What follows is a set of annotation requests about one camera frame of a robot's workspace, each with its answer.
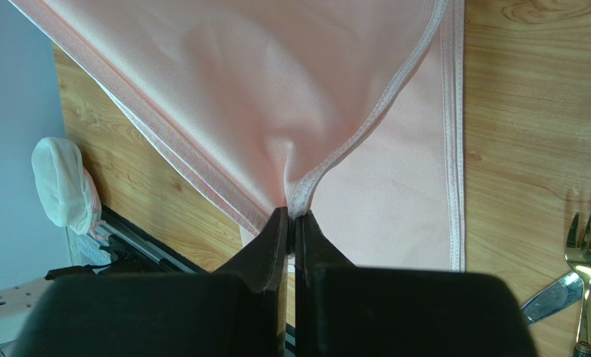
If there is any black handled knife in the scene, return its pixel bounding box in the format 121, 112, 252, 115
520, 272, 583, 327

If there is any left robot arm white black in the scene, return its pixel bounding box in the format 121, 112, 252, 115
0, 277, 53, 344

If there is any pink cloth napkin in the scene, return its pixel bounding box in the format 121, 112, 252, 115
14, 1, 465, 271

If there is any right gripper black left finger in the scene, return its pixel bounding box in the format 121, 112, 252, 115
13, 208, 289, 356

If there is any white mesh basket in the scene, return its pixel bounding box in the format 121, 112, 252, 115
31, 137, 103, 237

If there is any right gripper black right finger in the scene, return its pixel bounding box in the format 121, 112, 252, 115
294, 213, 537, 356

